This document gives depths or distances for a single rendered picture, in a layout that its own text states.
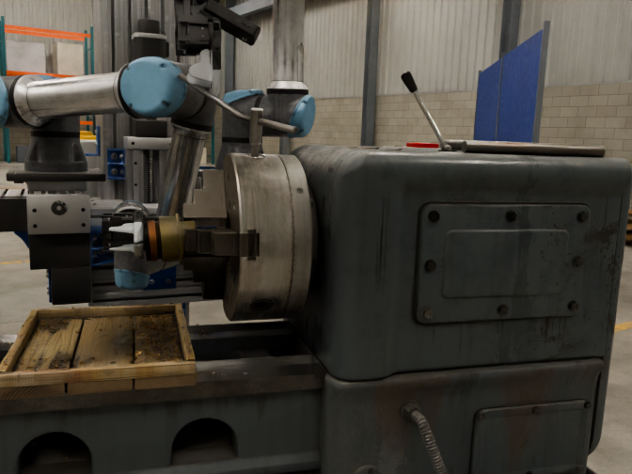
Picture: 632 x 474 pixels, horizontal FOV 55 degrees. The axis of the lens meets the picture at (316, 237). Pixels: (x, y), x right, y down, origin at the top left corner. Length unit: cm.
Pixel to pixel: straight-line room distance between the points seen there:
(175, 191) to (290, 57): 50
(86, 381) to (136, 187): 85
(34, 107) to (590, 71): 1202
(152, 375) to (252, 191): 34
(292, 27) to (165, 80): 54
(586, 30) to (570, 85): 102
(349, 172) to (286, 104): 72
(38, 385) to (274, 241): 42
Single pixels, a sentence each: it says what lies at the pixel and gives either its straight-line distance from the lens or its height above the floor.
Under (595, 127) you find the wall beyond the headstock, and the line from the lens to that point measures 1275.
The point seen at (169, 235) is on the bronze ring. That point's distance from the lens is 111.
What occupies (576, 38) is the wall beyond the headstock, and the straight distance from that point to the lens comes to 1334.
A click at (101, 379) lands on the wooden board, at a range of 104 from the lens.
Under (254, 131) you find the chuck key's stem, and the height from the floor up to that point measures 128.
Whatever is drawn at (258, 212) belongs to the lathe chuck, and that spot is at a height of 115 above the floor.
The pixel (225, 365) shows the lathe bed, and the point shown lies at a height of 86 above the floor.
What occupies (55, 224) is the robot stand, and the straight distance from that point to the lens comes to 154.
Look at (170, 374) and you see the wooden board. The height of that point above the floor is 89.
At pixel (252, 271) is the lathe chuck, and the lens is 103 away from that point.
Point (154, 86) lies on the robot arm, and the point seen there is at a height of 136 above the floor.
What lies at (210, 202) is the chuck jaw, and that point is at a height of 114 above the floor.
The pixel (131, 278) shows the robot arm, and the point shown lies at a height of 95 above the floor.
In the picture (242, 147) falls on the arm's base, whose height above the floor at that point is 124.
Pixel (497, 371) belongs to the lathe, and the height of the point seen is 86.
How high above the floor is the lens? 128
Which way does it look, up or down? 9 degrees down
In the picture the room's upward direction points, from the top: 2 degrees clockwise
